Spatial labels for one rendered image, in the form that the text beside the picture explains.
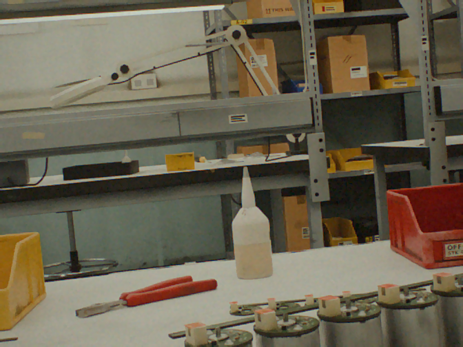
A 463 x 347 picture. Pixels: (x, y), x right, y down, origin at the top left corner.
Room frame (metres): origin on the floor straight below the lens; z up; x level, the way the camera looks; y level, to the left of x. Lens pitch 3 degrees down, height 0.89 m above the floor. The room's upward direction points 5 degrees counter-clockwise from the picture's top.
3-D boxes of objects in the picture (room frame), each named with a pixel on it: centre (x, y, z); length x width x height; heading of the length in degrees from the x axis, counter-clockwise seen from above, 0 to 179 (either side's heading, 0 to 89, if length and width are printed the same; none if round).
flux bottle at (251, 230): (0.72, -0.01, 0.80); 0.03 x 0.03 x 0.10
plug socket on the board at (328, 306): (0.30, -0.03, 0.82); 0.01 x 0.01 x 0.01; 25
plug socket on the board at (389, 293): (0.31, -0.06, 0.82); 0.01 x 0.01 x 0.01; 25
